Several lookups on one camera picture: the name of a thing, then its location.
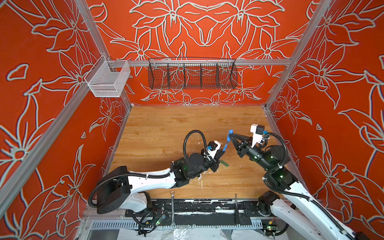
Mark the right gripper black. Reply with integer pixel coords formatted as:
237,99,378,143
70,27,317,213
230,133,277,174

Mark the blue pen cap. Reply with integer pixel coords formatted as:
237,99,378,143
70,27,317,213
227,130,234,142

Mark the blue pen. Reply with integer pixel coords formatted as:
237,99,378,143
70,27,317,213
223,140,230,152

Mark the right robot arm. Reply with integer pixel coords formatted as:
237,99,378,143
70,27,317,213
227,131,368,240

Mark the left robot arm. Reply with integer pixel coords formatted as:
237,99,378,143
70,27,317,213
88,130,226,214

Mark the green pen cap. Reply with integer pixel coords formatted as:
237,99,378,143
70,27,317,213
221,160,230,167

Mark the black clamp bar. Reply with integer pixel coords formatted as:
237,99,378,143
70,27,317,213
235,194,240,225

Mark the silver wrench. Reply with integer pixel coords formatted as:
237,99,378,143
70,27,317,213
171,191,176,229

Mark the clear plastic bin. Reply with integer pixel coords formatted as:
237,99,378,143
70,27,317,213
85,55,131,98

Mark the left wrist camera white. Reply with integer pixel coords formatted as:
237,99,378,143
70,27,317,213
206,141,222,159

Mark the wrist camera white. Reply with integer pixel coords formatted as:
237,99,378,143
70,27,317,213
250,124,265,148
206,141,222,159

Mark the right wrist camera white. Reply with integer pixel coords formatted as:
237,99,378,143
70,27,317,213
250,124,265,148

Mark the grey slotted cable duct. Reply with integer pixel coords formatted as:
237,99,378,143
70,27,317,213
89,219,263,231

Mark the black mounting base plate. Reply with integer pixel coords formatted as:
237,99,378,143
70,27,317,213
124,197,286,228

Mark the black wire basket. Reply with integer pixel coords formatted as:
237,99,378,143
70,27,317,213
148,57,239,90

